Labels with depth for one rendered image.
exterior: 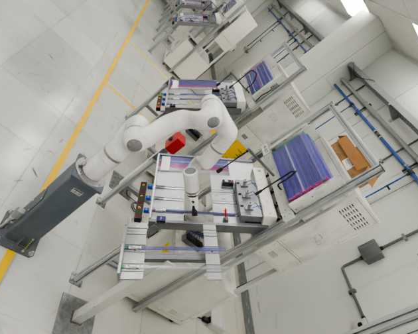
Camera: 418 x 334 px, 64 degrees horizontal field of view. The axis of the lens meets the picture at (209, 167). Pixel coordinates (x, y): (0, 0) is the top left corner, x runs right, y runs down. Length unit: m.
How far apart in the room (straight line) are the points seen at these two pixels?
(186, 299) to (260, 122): 1.73
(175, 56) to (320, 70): 2.63
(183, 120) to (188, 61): 4.85
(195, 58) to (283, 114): 3.40
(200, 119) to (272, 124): 1.84
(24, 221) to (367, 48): 4.60
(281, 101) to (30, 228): 2.28
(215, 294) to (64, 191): 1.29
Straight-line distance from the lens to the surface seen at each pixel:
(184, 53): 6.37
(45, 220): 2.11
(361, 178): 1.92
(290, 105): 3.28
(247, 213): 2.03
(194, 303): 2.63
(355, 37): 5.16
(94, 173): 1.82
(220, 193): 2.21
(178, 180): 2.28
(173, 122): 1.61
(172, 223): 1.97
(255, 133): 3.33
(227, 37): 6.32
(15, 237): 2.29
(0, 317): 2.16
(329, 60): 5.14
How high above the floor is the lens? 1.85
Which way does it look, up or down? 21 degrees down
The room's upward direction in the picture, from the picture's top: 54 degrees clockwise
